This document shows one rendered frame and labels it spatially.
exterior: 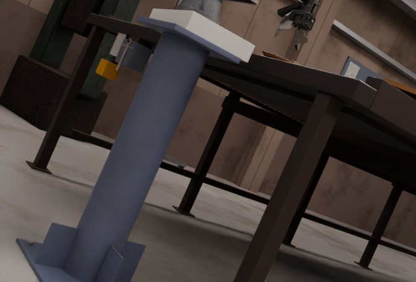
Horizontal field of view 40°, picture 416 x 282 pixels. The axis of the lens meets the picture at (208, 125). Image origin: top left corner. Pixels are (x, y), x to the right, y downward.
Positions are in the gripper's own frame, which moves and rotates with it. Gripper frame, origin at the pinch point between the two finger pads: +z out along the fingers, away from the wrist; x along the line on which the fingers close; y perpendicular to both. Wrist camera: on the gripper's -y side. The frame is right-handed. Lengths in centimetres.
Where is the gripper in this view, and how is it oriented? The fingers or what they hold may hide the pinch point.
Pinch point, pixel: (284, 43)
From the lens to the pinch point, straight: 237.4
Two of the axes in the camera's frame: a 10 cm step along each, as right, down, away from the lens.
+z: -4.1, 9.1, 0.2
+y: 6.0, 2.8, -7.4
